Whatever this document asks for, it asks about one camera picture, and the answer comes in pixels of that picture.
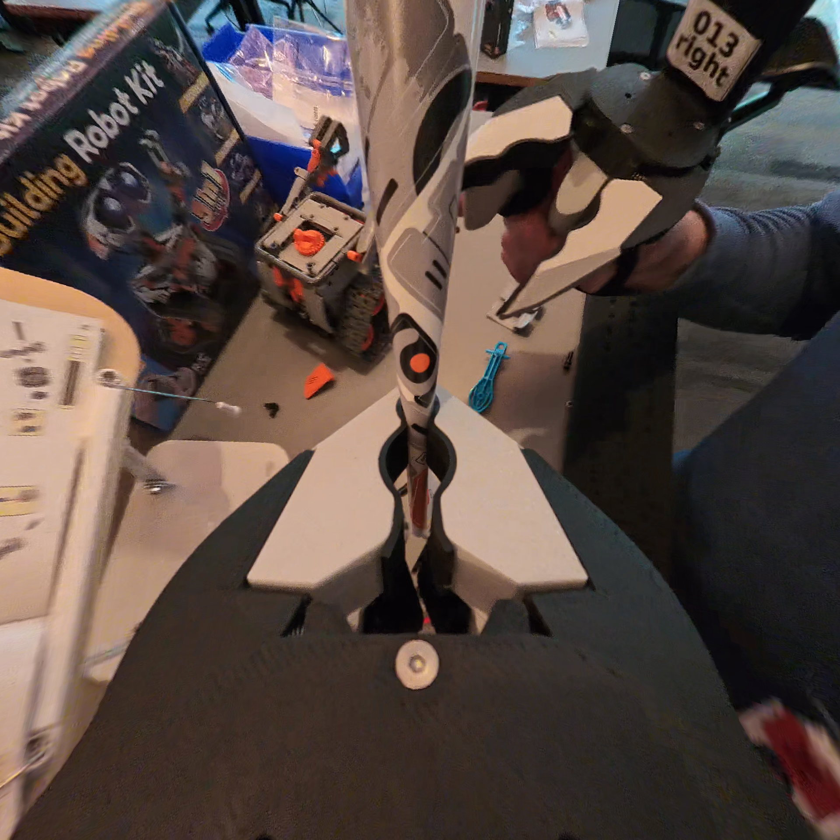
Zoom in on black perforated armrest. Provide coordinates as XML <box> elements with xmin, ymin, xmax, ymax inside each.
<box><xmin>564</xmin><ymin>292</ymin><xmax>680</xmax><ymax>578</ymax></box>

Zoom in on blue robot kit box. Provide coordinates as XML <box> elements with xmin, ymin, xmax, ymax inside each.
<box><xmin>0</xmin><ymin>0</ymin><xmax>277</xmax><ymax>431</ymax></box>

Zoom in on robot sticker sheet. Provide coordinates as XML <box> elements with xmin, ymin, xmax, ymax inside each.
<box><xmin>344</xmin><ymin>0</ymin><xmax>492</xmax><ymax>578</ymax></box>

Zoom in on red and white badge card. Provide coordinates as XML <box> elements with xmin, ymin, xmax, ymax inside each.
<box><xmin>738</xmin><ymin>699</ymin><xmax>840</xmax><ymax>834</ymax></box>

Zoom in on person's right hand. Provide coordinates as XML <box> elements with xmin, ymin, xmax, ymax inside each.
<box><xmin>500</xmin><ymin>205</ymin><xmax>714</xmax><ymax>299</ymax></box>

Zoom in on instruction booklet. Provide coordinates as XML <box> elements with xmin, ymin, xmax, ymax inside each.
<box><xmin>0</xmin><ymin>298</ymin><xmax>109</xmax><ymax>631</ymax></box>

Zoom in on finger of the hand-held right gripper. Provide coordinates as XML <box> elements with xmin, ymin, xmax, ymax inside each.
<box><xmin>459</xmin><ymin>94</ymin><xmax>580</xmax><ymax>231</ymax></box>
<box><xmin>495</xmin><ymin>156</ymin><xmax>665</xmax><ymax>321</ymax></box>

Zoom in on blue storage bin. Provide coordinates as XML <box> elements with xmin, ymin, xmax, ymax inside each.
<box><xmin>200</xmin><ymin>23</ymin><xmax>365</xmax><ymax>211</ymax></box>

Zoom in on white stand base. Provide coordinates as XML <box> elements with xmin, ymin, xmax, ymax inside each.
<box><xmin>82</xmin><ymin>438</ymin><xmax>291</xmax><ymax>686</ymax></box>

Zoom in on clear bag of parts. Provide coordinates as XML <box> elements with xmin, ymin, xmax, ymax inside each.
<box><xmin>525</xmin><ymin>0</ymin><xmax>592</xmax><ymax>50</ymax></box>

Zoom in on grey orange tracked toy robot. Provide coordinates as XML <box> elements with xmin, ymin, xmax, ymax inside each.
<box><xmin>255</xmin><ymin>118</ymin><xmax>389</xmax><ymax>362</ymax></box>

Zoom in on booklet holder clip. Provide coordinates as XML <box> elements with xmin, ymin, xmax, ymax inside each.
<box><xmin>95</xmin><ymin>369</ymin><xmax>242</xmax><ymax>416</ymax></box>

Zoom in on grey plastic panel assembly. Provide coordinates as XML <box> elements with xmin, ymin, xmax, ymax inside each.
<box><xmin>487</xmin><ymin>282</ymin><xmax>546</xmax><ymax>337</ymax></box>

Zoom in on clear plastic bag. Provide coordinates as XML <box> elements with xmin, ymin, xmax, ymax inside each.
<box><xmin>210</xmin><ymin>20</ymin><xmax>368</xmax><ymax>139</ymax></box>

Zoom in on blue plastic brick tool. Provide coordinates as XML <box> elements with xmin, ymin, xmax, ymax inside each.
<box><xmin>468</xmin><ymin>341</ymin><xmax>509</xmax><ymax>414</ymax></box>

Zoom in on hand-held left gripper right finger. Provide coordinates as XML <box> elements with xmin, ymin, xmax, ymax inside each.
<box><xmin>420</xmin><ymin>382</ymin><xmax>590</xmax><ymax>631</ymax></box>

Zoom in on person's right forearm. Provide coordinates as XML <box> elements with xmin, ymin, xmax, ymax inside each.
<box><xmin>682</xmin><ymin>190</ymin><xmax>840</xmax><ymax>342</ymax></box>

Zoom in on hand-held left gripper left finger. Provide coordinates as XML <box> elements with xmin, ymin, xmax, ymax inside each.
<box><xmin>246</xmin><ymin>386</ymin><xmax>421</xmax><ymax>632</ymax></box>

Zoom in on black car model box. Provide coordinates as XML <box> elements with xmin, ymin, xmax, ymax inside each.
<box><xmin>481</xmin><ymin>0</ymin><xmax>517</xmax><ymax>60</ymax></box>

